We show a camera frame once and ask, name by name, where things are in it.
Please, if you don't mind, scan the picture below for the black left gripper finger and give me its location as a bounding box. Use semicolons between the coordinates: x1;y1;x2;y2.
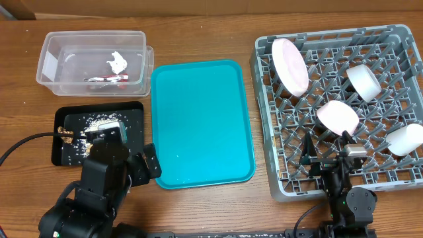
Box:
127;153;151;187
142;143;162;179

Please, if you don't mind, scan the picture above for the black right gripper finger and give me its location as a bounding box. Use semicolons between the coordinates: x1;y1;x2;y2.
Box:
342;130;356;145
299;132;317;165

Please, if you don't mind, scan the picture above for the beige bowl with crumbs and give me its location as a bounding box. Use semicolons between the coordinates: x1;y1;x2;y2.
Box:
317;100;359;136

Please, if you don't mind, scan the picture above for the brown food scrap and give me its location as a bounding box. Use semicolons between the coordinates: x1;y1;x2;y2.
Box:
58;126;74;144

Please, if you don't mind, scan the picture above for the grey bowl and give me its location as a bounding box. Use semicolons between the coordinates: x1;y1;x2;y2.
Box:
346;64;381;102

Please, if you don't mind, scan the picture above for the white paper cup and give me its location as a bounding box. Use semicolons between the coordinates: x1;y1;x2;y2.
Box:
386;124;422;156

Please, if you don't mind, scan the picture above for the red snack wrapper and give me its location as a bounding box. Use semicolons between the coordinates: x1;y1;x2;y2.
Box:
84;74;129;83

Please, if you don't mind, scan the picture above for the white round plate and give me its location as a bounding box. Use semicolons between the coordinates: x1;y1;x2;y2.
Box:
272;38;309;97

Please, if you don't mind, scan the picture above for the white napkin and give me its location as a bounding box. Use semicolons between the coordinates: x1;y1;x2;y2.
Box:
107;51;128;75

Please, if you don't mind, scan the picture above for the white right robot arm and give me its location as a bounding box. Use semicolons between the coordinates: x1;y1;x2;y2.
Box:
300;131;377;238

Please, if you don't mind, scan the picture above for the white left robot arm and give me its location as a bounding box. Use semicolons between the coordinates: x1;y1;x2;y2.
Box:
38;129;166;238

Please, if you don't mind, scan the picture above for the grey dishwasher rack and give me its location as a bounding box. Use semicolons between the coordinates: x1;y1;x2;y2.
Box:
250;24;422;202

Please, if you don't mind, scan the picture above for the pile of rice crumbs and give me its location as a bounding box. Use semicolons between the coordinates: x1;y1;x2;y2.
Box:
62;112;126;164

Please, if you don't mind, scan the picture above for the black rectangular tray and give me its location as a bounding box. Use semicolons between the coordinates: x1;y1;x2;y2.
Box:
51;101;144;166

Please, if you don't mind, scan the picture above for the teal plastic tray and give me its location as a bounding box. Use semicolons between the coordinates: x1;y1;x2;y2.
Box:
151;59;256;190

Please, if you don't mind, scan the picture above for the clear plastic bin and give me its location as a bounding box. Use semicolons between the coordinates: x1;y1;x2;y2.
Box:
36;30;154;97

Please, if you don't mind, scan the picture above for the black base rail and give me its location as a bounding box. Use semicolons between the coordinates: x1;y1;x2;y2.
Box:
141;227;377;238

